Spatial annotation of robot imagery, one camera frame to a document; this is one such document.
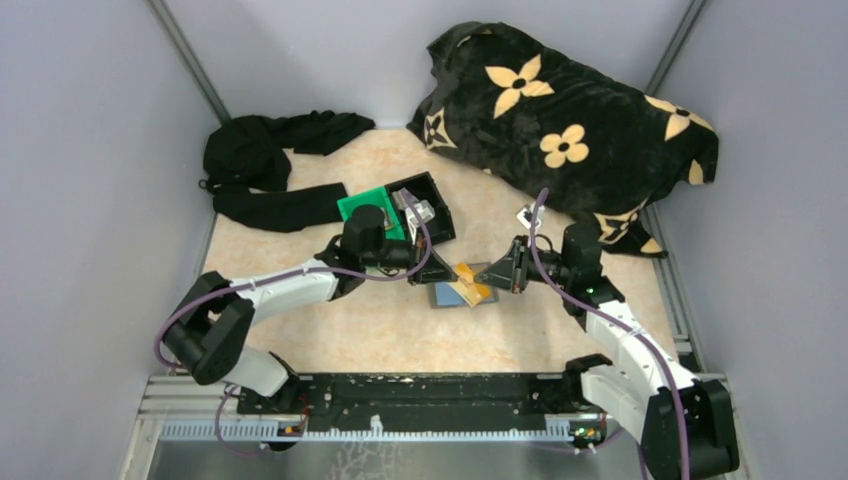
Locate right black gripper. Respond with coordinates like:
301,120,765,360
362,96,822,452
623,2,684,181
474,235,574,295

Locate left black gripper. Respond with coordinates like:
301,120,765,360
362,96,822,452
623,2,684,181
363,226,459,287

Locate green plastic bin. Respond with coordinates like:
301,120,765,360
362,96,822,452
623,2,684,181
337,186,407,240

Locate gold VIP card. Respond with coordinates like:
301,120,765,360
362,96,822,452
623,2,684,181
449,263,495,307

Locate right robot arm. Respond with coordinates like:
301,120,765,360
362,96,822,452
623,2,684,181
475,225,740,479

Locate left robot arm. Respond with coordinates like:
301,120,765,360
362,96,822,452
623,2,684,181
154,205,458,414

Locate cards in black bin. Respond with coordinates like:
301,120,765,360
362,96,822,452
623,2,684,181
391,188,419,210

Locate black plastic bin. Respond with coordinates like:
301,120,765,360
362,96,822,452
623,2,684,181
384,171,456,245

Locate black floral plush blanket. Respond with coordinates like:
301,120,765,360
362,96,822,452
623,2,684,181
408,21,719,258

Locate black cloth garment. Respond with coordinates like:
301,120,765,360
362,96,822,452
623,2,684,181
198,110,375,233

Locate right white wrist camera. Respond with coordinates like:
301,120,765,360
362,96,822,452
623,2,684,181
516,203,545,230

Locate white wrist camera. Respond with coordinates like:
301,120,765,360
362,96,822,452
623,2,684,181
516,203,545,230
404,200,436,229

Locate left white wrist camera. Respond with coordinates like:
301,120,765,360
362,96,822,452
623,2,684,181
404,200,436,229

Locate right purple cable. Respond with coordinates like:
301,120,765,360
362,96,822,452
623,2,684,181
527,188,692,480

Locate purple cable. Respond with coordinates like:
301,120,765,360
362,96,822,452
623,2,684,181
153,193,433,458
527,188,692,480

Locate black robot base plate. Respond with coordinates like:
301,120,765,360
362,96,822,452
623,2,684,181
237,373,611,441

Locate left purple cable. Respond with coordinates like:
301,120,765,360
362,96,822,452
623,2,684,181
153,193,433,458

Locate aluminium frame rail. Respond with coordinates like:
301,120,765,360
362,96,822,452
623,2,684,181
139,373,619,442

